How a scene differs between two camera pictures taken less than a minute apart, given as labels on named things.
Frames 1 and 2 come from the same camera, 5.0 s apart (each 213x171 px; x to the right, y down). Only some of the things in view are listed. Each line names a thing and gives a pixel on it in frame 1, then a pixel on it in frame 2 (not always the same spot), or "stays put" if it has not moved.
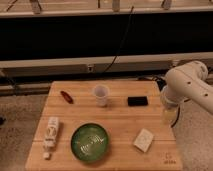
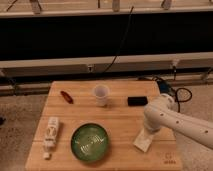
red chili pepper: x=66 y=97 stays put
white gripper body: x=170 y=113 -> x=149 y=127
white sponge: x=143 y=140 stays put
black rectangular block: x=137 y=100 stays put
